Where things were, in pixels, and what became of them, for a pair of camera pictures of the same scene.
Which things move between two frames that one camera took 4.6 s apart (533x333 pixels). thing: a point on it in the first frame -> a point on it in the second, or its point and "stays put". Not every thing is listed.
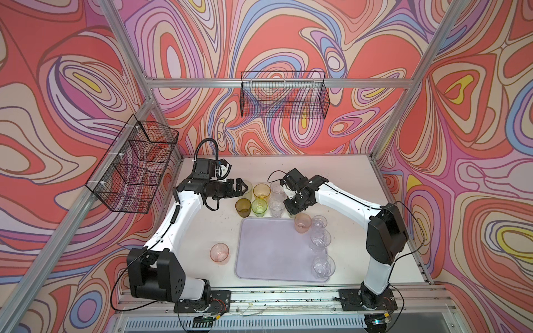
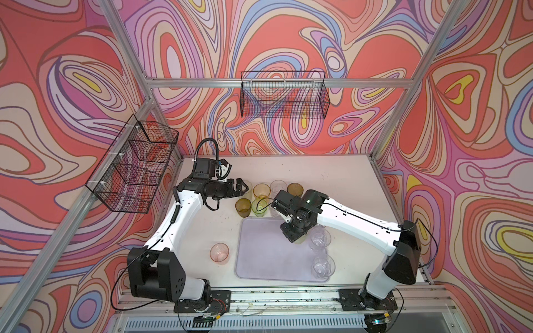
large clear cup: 323,266 stays put
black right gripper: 291,210 -> 291,236
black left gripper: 230,192 stays put
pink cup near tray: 219,253 stays put
